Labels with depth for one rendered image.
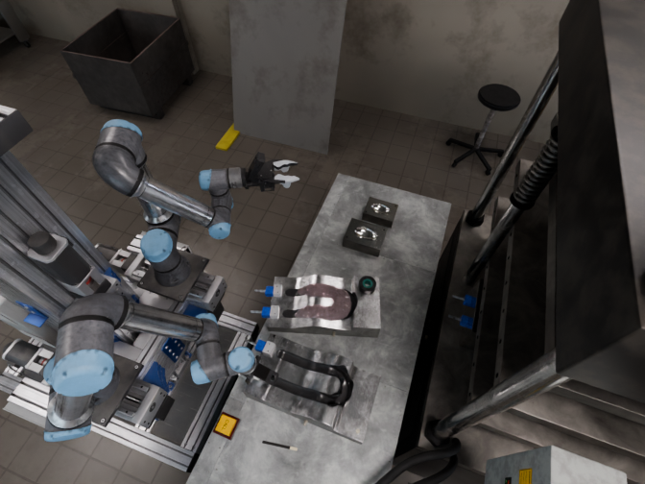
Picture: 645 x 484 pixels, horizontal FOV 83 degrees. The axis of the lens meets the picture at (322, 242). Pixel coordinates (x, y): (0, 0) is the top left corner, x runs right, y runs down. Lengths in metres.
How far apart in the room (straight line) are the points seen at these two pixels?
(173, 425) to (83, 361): 1.44
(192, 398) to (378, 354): 1.15
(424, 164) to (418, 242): 1.72
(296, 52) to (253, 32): 0.40
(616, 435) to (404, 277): 1.00
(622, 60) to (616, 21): 0.19
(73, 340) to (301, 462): 0.97
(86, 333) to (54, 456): 1.89
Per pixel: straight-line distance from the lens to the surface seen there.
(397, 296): 1.86
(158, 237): 1.55
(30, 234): 1.36
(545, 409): 1.33
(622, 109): 0.93
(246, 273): 2.86
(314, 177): 3.43
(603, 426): 1.40
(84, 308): 1.05
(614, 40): 1.17
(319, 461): 1.63
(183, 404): 2.38
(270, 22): 3.55
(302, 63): 3.49
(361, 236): 1.96
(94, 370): 0.99
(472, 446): 1.76
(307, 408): 1.54
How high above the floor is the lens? 2.43
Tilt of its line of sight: 55 degrees down
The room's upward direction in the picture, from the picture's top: 1 degrees clockwise
